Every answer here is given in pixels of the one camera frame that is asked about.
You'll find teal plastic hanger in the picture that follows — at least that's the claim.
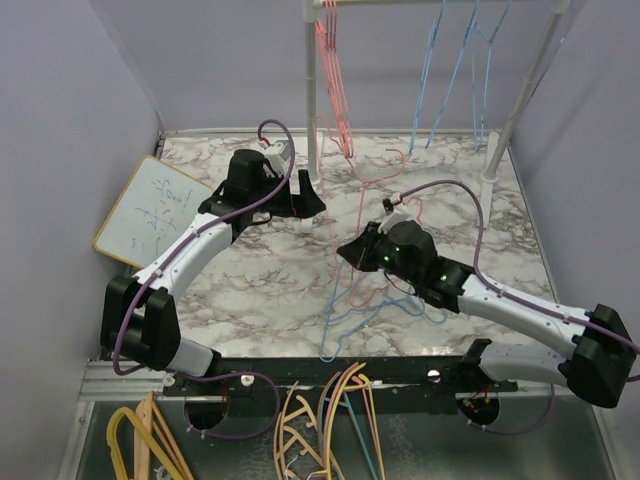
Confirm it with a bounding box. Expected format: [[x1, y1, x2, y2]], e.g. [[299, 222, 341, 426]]
[[317, 393, 378, 480]]

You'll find yellow hanger lower left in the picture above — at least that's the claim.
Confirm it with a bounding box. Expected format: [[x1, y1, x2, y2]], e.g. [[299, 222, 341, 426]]
[[105, 407, 187, 479]]

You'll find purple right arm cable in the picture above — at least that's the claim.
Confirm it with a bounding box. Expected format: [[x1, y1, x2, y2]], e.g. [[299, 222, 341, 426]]
[[394, 180, 640, 436]]

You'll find yellow plastic hanger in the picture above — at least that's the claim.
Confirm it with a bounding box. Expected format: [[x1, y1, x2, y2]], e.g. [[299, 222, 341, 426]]
[[318, 363, 374, 479]]

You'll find tan plastic hanger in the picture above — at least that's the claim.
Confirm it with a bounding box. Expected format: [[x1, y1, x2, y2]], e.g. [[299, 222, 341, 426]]
[[273, 394, 343, 479]]

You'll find white clothes rack frame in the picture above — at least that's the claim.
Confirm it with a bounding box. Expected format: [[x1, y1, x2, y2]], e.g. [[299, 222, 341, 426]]
[[302, 1, 571, 227]]

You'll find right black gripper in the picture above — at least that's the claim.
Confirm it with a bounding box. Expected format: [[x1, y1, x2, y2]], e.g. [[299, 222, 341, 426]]
[[339, 219, 420, 286]]

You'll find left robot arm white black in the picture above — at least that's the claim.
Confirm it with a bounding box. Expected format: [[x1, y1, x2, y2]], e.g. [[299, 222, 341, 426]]
[[100, 141, 326, 395]]

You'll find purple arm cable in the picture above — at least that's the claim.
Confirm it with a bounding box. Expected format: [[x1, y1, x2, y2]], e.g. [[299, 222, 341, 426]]
[[112, 119, 296, 440], [394, 180, 640, 436]]

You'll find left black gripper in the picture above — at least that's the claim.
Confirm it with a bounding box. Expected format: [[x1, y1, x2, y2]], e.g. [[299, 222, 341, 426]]
[[249, 168, 324, 218]]

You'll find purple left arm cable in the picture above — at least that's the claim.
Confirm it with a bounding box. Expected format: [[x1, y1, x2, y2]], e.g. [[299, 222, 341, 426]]
[[112, 119, 296, 440]]

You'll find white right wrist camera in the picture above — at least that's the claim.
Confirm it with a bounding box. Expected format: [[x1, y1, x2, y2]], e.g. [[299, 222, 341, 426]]
[[379, 198, 409, 233]]

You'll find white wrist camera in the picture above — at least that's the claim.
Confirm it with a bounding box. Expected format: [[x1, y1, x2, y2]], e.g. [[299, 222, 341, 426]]
[[259, 141, 291, 177], [379, 198, 409, 233]]

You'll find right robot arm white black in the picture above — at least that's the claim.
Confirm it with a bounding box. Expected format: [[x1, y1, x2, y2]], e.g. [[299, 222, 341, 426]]
[[337, 220, 637, 408]]

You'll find black front rail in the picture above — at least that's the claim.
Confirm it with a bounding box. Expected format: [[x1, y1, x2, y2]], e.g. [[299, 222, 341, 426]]
[[164, 355, 517, 417]]

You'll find pink plastic hanger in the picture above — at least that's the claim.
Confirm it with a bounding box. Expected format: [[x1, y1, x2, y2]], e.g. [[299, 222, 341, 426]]
[[318, 363, 386, 479]]

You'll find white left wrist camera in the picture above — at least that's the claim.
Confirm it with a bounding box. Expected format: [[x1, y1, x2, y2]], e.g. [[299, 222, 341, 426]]
[[259, 141, 291, 177]]

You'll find wooden hanger lower left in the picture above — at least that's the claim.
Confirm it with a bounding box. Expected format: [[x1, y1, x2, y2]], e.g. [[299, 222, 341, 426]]
[[133, 392, 195, 480]]

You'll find small yellow-framed whiteboard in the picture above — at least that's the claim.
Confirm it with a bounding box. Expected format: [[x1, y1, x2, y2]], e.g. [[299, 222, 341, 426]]
[[93, 155, 213, 268]]

